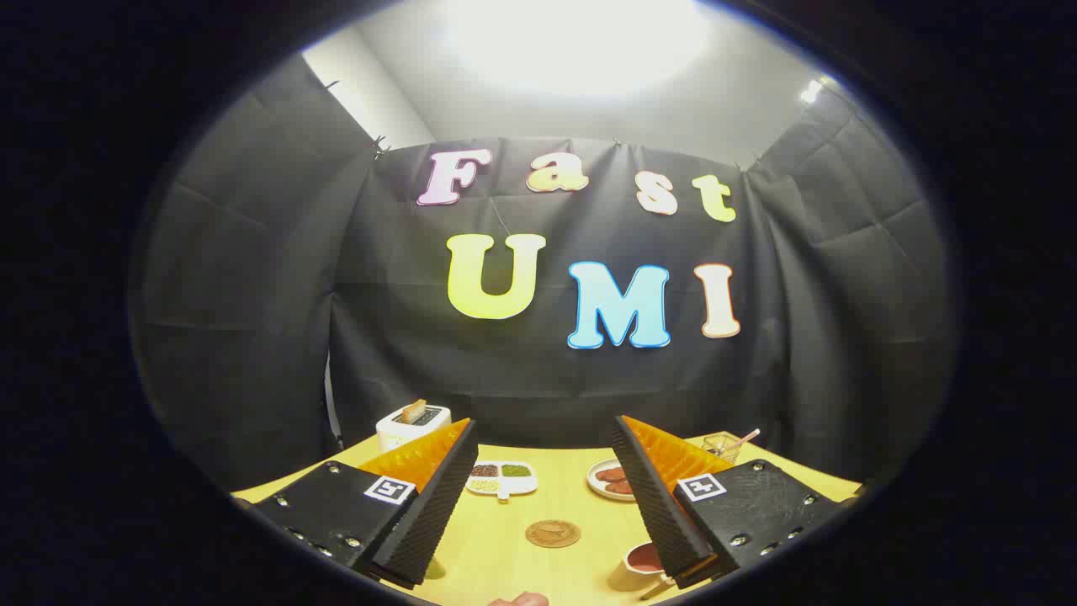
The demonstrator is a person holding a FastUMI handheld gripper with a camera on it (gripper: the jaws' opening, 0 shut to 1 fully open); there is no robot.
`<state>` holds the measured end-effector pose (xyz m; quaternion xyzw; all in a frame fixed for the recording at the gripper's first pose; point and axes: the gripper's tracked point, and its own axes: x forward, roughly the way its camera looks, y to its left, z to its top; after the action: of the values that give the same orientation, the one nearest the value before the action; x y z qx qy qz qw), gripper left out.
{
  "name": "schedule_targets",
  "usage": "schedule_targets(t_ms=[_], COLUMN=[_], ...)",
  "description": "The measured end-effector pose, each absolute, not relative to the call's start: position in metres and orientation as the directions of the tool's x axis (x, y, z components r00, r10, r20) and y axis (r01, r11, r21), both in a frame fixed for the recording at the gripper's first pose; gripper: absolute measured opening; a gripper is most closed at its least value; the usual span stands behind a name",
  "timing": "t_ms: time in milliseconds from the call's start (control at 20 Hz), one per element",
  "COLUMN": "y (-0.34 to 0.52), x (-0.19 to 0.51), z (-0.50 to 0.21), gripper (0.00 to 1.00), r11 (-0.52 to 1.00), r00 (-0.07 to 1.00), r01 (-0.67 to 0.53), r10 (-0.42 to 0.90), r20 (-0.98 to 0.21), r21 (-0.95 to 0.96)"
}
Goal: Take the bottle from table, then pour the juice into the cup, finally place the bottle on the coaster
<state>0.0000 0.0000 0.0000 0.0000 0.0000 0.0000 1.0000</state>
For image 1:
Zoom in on wire utensil holder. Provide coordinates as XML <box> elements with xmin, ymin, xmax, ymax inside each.
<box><xmin>703</xmin><ymin>432</ymin><xmax>743</xmax><ymax>465</ymax></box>

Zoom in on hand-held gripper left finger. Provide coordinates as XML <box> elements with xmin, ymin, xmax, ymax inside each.
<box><xmin>249</xmin><ymin>418</ymin><xmax>480</xmax><ymax>591</ymax></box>

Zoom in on white toaster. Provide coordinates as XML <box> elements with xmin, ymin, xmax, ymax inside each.
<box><xmin>376</xmin><ymin>404</ymin><xmax>453</xmax><ymax>454</ymax></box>

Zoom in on round wooden table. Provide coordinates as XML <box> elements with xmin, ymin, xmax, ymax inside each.
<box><xmin>231</xmin><ymin>433</ymin><xmax>863</xmax><ymax>606</ymax></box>

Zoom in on black backdrop cloth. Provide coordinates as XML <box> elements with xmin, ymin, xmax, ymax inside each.
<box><xmin>130</xmin><ymin>50</ymin><xmax>960</xmax><ymax>497</ymax></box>

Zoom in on cream cup with wooden handle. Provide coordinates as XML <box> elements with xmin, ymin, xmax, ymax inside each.
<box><xmin>607</xmin><ymin>541</ymin><xmax>676</xmax><ymax>601</ymax></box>

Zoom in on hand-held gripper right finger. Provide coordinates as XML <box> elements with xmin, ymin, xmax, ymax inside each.
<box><xmin>612</xmin><ymin>414</ymin><xmax>845</xmax><ymax>590</ymax></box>

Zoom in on white divided tray of beans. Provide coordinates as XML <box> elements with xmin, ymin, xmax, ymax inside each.
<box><xmin>465</xmin><ymin>460</ymin><xmax>539</xmax><ymax>504</ymax></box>

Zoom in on white round plate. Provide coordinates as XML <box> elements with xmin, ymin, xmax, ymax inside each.
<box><xmin>586</xmin><ymin>459</ymin><xmax>640</xmax><ymax>502</ymax></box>

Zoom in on round cork coaster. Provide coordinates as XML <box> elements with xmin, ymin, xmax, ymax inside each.
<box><xmin>525</xmin><ymin>519</ymin><xmax>582</xmax><ymax>550</ymax></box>

